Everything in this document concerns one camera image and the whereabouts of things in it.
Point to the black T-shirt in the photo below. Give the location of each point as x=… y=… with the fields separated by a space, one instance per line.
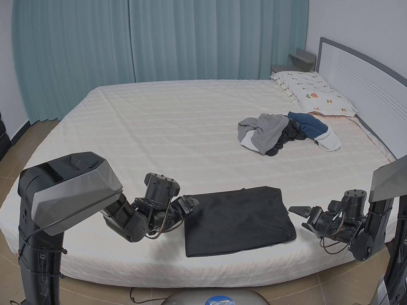
x=238 y=221

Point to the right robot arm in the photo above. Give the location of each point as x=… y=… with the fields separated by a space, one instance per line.
x=381 y=202

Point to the grey knitted garment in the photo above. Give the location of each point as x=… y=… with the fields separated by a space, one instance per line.
x=268 y=130

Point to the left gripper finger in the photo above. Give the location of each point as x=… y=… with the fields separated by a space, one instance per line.
x=192 y=201

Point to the white garment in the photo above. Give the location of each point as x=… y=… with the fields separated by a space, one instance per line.
x=330 y=142
x=248 y=144

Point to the black crumpled garment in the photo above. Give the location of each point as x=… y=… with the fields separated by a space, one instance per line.
x=287 y=135

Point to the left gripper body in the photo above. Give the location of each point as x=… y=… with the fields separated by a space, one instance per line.
x=176 y=214

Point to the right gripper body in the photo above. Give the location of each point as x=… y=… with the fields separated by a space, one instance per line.
x=324 y=222

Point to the bed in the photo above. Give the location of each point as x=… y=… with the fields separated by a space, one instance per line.
x=175 y=132

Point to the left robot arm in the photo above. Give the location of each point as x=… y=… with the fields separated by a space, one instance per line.
x=79 y=189

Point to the white printed pillow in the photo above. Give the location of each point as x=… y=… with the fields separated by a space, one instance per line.
x=313 y=92

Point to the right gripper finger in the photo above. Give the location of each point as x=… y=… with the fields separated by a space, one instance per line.
x=300 y=210
x=307 y=226

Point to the dark blue garment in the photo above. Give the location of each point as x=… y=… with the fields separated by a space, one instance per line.
x=310 y=125

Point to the grey bedside table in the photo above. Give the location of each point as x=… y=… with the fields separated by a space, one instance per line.
x=302 y=57

